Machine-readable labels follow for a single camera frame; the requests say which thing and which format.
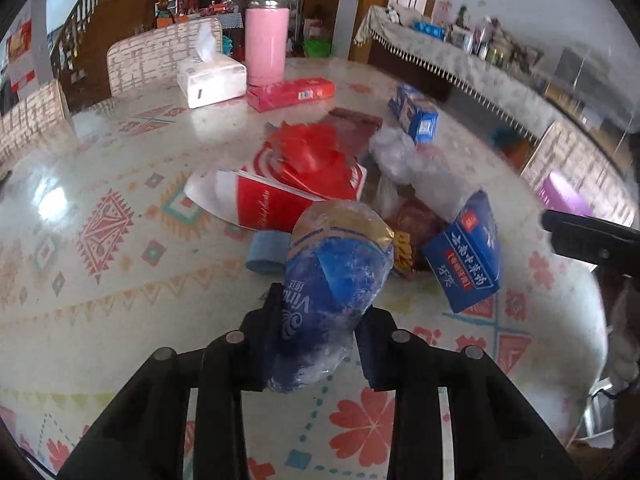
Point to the pink thermos bottle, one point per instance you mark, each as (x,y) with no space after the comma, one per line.
(266,35)

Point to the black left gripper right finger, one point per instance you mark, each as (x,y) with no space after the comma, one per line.
(496,433)

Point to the blue box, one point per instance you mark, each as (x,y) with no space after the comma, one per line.
(466,256)
(416,114)

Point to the purple perforated waste basket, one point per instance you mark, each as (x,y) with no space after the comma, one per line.
(556,193)

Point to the dark red snack wrapper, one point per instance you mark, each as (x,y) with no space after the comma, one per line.
(414,226)

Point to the clear plastic bag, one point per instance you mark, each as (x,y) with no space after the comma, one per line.
(404,163)

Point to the blue snack wrapper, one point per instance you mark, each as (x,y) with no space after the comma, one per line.
(340,255)

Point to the green plastic basket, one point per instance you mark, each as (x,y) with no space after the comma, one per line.
(317,48)

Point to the red white paper bag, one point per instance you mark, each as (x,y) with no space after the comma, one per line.
(267,193)

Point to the sideboard with lace cloth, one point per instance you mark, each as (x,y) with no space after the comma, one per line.
(519,105)

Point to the dark red flat box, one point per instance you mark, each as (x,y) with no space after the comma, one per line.
(353,130)

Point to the white tissue pack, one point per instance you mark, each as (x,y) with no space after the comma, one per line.
(208,76)

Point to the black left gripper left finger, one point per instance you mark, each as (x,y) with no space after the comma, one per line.
(142,432)

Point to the red flat carton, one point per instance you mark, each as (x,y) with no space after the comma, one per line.
(289,93)

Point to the white gloved right hand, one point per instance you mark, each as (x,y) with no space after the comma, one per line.
(623,343)

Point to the blue tape roll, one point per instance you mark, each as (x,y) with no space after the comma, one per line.
(268,252)

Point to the patterned chair left edge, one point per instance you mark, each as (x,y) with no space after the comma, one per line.
(41,122)

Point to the red plastic bag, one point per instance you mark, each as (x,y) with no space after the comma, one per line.
(307,157)

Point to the wooden staircase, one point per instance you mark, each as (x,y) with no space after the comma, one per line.
(79,48)

